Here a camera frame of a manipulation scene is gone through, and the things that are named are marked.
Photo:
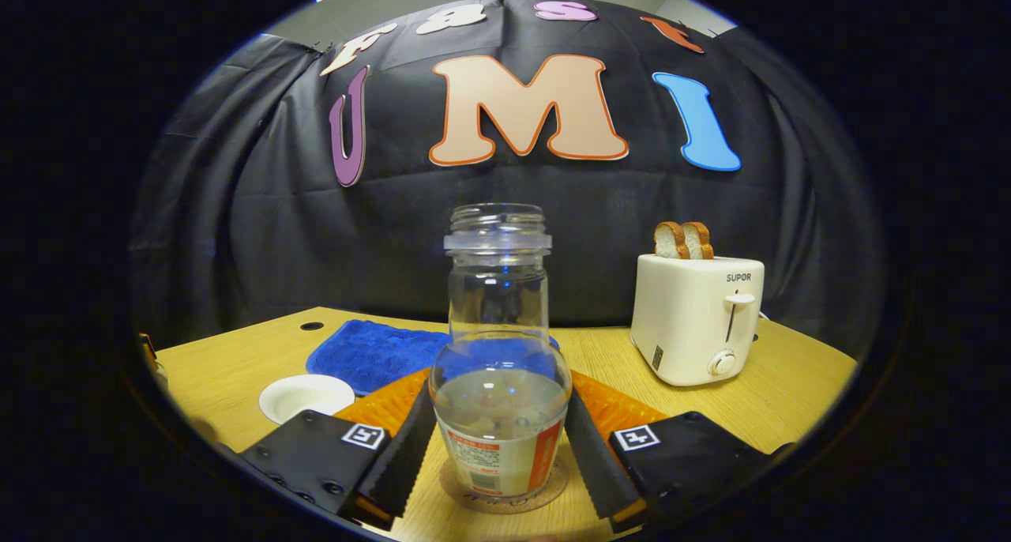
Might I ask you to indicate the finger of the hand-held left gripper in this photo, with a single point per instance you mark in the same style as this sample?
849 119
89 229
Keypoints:
149 352

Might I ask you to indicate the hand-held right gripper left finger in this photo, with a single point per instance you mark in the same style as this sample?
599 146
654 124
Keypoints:
407 463

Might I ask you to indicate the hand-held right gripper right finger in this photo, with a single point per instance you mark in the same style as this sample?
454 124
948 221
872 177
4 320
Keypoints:
596 471

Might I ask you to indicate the round cork coaster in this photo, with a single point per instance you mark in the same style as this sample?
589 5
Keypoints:
505 504

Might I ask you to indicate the clear plastic water bottle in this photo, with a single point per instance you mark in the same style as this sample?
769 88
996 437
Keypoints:
499 415

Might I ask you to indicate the beige ceramic teacup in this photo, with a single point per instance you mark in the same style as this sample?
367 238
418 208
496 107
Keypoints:
304 396

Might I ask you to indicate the blue towel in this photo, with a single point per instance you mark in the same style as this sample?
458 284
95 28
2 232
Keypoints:
371 352

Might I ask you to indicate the cream toaster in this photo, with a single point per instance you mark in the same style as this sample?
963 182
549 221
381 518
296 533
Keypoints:
687 321

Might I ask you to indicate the toast bread slice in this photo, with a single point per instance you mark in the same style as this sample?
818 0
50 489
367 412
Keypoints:
700 242
670 242

